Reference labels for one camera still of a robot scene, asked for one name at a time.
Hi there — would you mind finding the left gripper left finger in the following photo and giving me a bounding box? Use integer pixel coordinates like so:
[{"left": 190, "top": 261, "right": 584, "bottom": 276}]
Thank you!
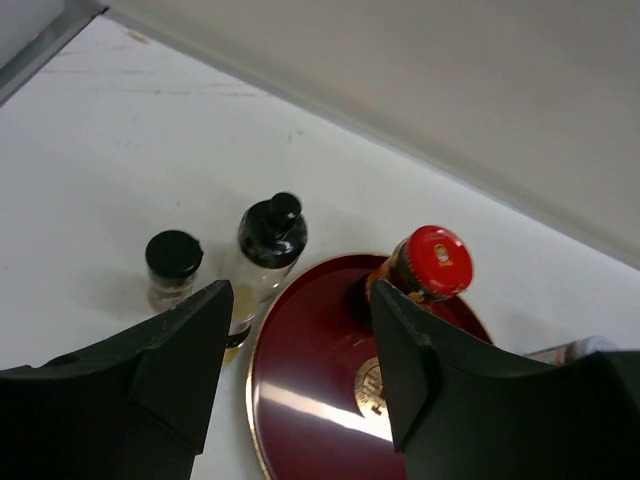
[{"left": 1, "top": 280, "right": 234, "bottom": 479}]

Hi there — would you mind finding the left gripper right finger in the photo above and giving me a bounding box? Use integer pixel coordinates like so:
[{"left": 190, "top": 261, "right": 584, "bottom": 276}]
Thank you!
[{"left": 371, "top": 281, "right": 639, "bottom": 479}]

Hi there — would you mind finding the red lid chili sauce jar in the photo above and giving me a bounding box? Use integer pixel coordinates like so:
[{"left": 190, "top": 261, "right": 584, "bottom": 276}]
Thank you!
[{"left": 347, "top": 225, "right": 474, "bottom": 323}]

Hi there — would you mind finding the small yellow label oil bottle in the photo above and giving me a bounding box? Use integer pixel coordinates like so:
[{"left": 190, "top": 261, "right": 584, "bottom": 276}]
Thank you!
[{"left": 222, "top": 283, "right": 259, "bottom": 366}]

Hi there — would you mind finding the white lid sauce jar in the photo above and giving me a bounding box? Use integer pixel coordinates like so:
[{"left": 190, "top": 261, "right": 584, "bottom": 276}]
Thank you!
[{"left": 523, "top": 336, "right": 619, "bottom": 365}]

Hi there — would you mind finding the round red tray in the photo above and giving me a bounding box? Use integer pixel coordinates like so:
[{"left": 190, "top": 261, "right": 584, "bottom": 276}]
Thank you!
[{"left": 245, "top": 252, "right": 496, "bottom": 480}]

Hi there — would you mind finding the small black cap spice jar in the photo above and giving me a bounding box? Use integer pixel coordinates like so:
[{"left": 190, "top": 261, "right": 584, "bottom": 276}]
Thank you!
[{"left": 145, "top": 230, "right": 204, "bottom": 312}]

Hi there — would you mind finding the clear bottle black pump cap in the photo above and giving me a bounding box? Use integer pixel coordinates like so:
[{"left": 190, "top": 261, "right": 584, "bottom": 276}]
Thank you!
[{"left": 222, "top": 192, "right": 308, "bottom": 303}]

